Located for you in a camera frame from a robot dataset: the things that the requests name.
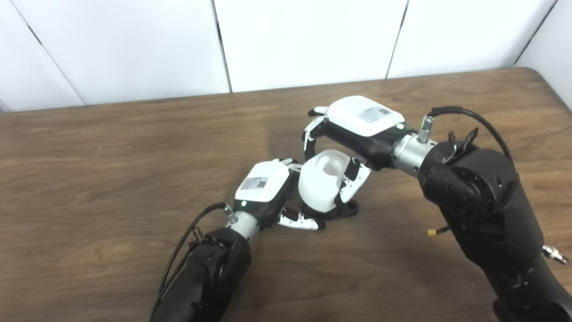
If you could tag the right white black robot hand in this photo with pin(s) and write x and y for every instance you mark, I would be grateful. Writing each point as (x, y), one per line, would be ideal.
(364, 118)

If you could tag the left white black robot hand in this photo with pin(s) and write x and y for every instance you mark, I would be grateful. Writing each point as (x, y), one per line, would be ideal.
(263, 183)

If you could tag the round white plastic piece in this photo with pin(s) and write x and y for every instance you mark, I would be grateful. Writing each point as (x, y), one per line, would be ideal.
(319, 183)

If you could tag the black flanged holder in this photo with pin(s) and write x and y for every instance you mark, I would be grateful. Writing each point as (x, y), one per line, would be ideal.
(346, 211)

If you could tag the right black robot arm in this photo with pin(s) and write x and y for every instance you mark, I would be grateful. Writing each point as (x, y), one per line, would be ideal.
(491, 210)

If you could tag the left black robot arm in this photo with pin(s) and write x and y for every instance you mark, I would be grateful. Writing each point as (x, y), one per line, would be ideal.
(205, 277)

